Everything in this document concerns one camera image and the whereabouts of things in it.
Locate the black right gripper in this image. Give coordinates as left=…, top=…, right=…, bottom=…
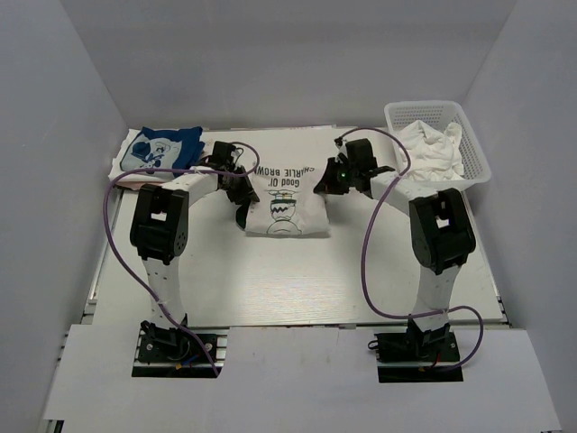
left=315, top=158, right=358, bottom=196

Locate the white green Charlie Brown shirt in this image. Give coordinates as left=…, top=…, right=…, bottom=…
left=235, top=166, right=330, bottom=238

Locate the blue Mickey Mouse shirt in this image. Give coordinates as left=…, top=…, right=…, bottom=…
left=124, top=124, right=206, bottom=178

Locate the pink shirt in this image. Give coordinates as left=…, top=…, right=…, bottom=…
left=116, top=180, right=162, bottom=191

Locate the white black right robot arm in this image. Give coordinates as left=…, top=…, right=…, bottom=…
left=314, top=157, right=476, bottom=360

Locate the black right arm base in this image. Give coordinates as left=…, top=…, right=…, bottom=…
left=367, top=320, right=463, bottom=383

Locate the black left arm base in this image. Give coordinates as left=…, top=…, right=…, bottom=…
left=132, top=324, right=227, bottom=379

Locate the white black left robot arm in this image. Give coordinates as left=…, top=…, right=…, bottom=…
left=130, top=165, right=259, bottom=328

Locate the white crumpled shirt in basket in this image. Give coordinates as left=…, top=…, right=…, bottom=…
left=394, top=120, right=464, bottom=181

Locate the white plastic basket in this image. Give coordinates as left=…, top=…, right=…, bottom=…
left=384, top=100, right=491, bottom=191

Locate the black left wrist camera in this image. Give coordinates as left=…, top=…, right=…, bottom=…
left=198, top=141, right=240, bottom=171

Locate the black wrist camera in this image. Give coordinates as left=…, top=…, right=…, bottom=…
left=344, top=138, right=394, bottom=180
left=198, top=141, right=240, bottom=171

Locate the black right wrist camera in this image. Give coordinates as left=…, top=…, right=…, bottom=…
left=344, top=138, right=394, bottom=180

